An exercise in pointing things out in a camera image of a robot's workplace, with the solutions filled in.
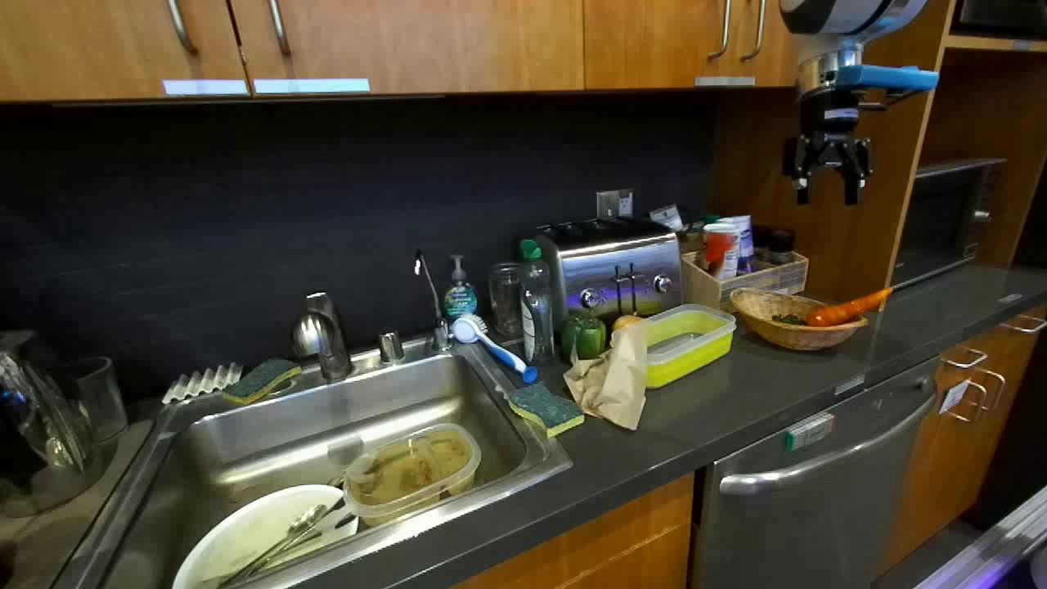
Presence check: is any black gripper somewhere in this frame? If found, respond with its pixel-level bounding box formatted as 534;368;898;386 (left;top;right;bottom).
780;88;878;209

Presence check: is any orange carrot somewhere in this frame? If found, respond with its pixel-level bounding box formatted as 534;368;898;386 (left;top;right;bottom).
805;286;898;332

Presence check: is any yellow lunchbox with clear lid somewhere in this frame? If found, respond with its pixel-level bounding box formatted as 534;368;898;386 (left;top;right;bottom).
634;302;744;394

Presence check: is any wooden shelf unit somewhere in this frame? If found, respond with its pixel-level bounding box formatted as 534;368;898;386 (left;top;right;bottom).
710;0;1047;320

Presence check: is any black jar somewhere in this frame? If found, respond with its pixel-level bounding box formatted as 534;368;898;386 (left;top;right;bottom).
754;224;803;272

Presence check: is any blue white carton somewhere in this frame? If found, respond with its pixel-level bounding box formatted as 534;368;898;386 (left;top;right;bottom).
725;214;761;272

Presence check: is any wooden crate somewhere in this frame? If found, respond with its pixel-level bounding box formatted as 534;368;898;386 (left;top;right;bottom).
678;245;816;313

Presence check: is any stainless steel microwave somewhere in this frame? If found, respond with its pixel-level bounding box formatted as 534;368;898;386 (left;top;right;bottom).
889;153;1015;296

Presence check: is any white can red label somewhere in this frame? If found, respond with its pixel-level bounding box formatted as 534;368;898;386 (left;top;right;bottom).
696;217;738;277

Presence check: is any wooden upper cabinet door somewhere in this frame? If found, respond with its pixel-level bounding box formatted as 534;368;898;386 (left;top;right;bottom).
0;0;253;106
733;0;803;92
225;0;590;100
580;0;746;92

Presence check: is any wicker basket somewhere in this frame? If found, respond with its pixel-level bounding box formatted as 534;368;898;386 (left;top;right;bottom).
727;286;873;358

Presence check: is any small white packet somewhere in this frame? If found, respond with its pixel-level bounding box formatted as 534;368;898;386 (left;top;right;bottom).
648;202;690;236

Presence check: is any silver toaster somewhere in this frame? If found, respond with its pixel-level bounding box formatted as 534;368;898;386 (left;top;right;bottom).
534;217;690;328

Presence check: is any white paper tag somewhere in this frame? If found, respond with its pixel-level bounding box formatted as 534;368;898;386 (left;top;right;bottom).
935;377;974;418

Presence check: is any green bell pepper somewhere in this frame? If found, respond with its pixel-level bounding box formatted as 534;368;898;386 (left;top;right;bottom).
556;307;613;368

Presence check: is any brown paper napkin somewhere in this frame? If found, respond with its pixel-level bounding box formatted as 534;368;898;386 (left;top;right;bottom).
561;313;654;434

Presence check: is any wooden drawer cabinet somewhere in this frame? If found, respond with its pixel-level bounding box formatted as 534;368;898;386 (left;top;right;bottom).
879;307;1047;574

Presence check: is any stainless steel dishwasher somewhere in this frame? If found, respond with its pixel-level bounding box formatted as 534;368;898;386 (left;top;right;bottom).
690;358;944;589

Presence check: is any clear bottle green cap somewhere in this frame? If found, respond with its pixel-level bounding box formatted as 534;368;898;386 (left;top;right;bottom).
514;236;563;371

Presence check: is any clear glass jar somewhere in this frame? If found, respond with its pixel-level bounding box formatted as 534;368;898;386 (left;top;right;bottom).
486;259;526;344

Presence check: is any yellow green sponge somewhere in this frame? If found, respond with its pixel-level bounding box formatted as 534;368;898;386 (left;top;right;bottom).
502;377;590;442
220;358;307;407

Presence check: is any blue white dish brush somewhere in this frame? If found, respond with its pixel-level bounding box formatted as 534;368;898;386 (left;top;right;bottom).
448;311;542;389

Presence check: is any teal soap dispenser bottle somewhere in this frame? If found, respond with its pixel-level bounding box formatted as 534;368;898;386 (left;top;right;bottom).
439;251;481;328

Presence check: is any thin chrome water tap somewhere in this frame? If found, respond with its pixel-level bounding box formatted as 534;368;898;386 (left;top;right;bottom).
410;248;453;358

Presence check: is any wooden lower cabinet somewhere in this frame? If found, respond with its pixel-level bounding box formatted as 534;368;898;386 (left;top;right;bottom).
455;473;696;589

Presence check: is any small metal sink cap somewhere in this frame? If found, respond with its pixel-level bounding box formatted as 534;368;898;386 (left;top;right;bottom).
376;328;410;368

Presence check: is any clear plastic food container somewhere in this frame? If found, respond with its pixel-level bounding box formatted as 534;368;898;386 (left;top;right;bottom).
341;418;489;531

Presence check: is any chrome kitchen faucet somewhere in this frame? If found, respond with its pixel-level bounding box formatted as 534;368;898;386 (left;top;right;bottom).
285;286;357;386

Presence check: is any stainless steel sink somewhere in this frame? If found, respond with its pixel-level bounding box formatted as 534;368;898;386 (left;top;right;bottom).
51;344;577;589

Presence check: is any metal fork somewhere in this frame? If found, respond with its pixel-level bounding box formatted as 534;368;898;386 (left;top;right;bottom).
220;493;355;589

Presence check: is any white ridged drying rack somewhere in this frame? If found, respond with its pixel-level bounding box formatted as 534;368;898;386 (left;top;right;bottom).
157;359;247;408

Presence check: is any white plate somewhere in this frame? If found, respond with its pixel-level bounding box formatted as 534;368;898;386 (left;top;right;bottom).
171;480;362;589

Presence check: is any clear glass tumbler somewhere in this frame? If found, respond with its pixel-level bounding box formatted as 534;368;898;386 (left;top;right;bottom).
68;355;133;452

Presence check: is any glass pitcher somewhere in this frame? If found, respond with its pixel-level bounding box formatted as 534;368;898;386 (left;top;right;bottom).
0;325;97;513

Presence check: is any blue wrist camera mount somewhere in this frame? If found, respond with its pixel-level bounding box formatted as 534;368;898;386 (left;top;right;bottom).
836;62;944;112

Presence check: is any wall power outlet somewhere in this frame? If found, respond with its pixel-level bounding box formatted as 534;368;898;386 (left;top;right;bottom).
594;188;638;224

